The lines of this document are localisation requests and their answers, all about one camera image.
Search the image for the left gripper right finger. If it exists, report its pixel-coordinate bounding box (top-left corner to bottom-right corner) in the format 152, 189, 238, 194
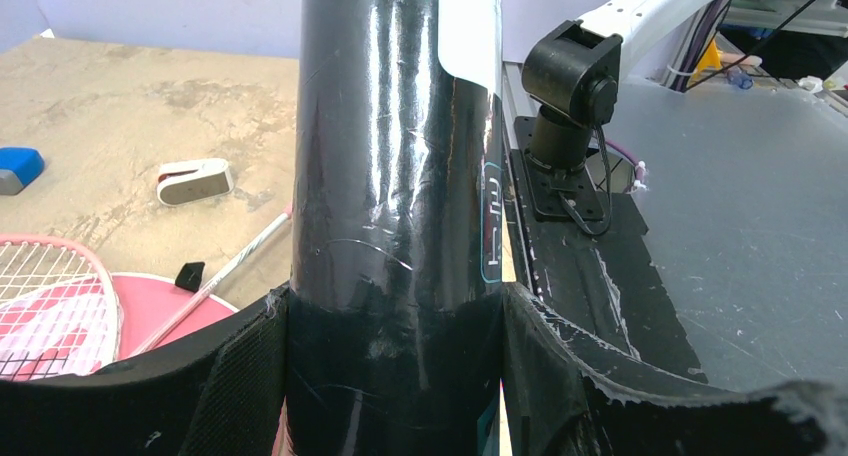
503, 282, 847, 455

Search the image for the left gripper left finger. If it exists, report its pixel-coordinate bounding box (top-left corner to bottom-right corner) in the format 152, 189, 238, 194
1, 284, 289, 455

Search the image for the pink badminton racket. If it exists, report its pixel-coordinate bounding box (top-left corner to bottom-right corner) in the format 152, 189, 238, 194
130, 201, 293, 357
1, 233, 123, 382

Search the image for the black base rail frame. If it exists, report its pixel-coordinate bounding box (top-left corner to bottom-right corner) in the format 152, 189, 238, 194
504, 62, 708, 383

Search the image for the pink racket cover bag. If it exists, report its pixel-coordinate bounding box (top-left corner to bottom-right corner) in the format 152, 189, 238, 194
0, 272, 240, 383

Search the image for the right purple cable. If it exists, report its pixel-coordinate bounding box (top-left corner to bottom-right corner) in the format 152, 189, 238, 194
604, 138, 649, 193

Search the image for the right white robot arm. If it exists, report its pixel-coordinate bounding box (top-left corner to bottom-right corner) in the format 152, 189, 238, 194
521, 0, 714, 235

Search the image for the white pink small clip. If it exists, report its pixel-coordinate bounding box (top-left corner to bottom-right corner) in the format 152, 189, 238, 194
156, 158, 235, 207

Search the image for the blue grey eraser block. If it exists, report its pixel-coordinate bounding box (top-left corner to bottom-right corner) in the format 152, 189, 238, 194
1, 147, 45, 196

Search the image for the black shuttlecock tube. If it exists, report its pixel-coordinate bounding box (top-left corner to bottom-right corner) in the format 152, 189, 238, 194
286, 0, 505, 455

